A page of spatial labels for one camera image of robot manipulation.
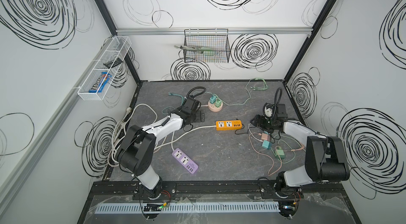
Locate orange power strip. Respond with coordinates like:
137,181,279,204
215,120,243,131

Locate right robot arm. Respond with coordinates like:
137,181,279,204
250,103,350,198

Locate purple power strip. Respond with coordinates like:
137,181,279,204
172,148,199,174

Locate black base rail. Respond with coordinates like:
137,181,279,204
89,179,344,200

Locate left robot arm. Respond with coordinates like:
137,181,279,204
114,95,201,191

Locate white wire wall basket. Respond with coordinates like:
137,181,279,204
77,36,131,101

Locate green plug adapter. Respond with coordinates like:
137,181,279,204
214,98,223,108

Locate round pink power strip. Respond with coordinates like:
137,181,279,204
208,101,223,113

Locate black wire wall basket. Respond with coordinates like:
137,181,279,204
182,28,231,63

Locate black cable with plug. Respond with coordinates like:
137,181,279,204
234,122,258,136

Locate black remote control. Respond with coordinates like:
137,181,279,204
103,58,123,69

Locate grey slotted cable duct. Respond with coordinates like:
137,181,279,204
95,201,280,214

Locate metal tongs in basket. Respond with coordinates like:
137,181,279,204
173,45,216,56

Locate teal plug adapter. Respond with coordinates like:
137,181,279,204
209,95,217,104
261,140,272,150

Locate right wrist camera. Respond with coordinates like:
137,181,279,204
263,103,274,118

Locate blue candy packet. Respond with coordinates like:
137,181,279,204
88,72,112,93

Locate white power cords bundle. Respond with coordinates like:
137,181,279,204
107,104,218,166

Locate light green cable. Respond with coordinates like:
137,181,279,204
220,78,270,107

